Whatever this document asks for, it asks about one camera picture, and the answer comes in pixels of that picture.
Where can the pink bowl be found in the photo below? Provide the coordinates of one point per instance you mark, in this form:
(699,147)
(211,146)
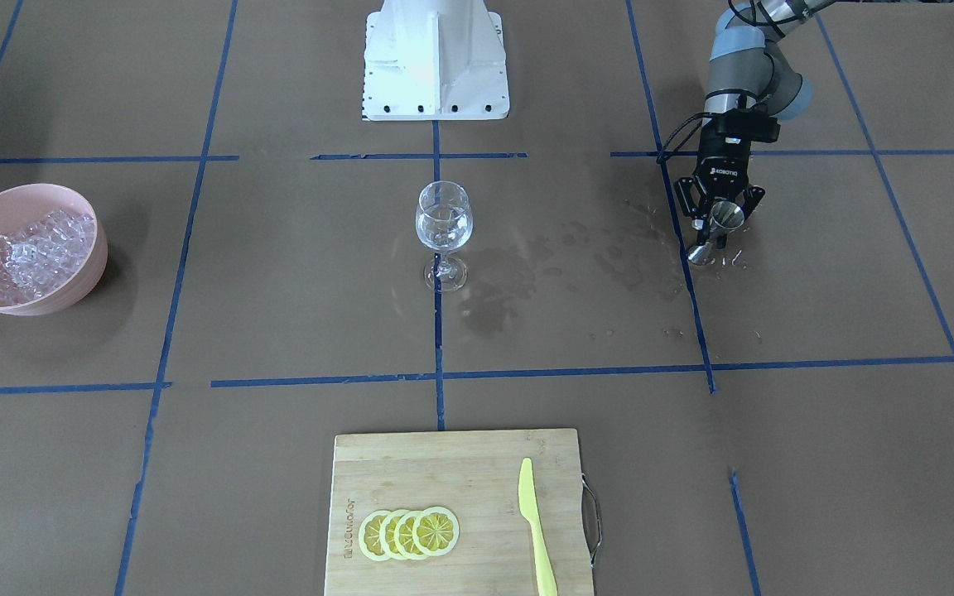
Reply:
(26,203)

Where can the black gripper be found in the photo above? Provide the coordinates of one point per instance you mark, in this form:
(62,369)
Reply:
(722,168)

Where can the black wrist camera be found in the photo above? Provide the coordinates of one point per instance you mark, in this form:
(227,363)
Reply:
(747,124)

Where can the lemon slice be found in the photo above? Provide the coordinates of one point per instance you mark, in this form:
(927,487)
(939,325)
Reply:
(403,536)
(387,533)
(370,543)
(436,531)

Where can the clear wine glass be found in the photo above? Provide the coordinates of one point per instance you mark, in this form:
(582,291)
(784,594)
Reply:
(444,223)

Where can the yellow plastic knife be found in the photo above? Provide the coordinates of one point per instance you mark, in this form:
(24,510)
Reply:
(528,506)

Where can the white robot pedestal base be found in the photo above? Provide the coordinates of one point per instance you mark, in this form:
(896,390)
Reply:
(434,61)

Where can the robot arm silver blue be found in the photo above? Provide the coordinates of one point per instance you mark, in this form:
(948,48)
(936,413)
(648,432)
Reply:
(751,91)

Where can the steel jigger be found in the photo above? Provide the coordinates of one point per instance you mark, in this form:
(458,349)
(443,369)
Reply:
(724,218)

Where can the clear ice cubes pile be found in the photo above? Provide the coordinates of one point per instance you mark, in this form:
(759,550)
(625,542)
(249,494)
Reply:
(44,255)

